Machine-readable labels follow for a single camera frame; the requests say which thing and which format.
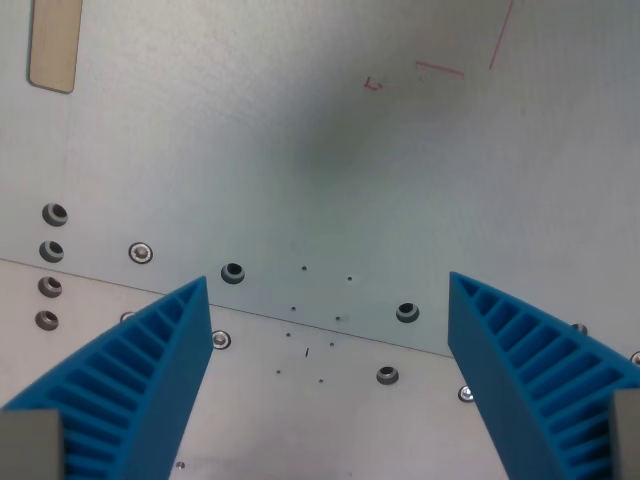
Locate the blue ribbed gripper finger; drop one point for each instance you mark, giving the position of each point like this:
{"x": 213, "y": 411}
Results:
{"x": 520, "y": 370}
{"x": 150, "y": 360}

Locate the silver countersunk screw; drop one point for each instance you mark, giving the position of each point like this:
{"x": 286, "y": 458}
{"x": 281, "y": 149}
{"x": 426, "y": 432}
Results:
{"x": 128, "y": 316}
{"x": 636, "y": 358}
{"x": 220, "y": 339}
{"x": 580, "y": 328}
{"x": 466, "y": 393}
{"x": 140, "y": 253}

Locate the grey threaded insert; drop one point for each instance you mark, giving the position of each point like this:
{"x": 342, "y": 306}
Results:
{"x": 407, "y": 312}
{"x": 387, "y": 375}

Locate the light wooden strip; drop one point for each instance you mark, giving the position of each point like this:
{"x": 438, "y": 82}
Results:
{"x": 54, "y": 45}

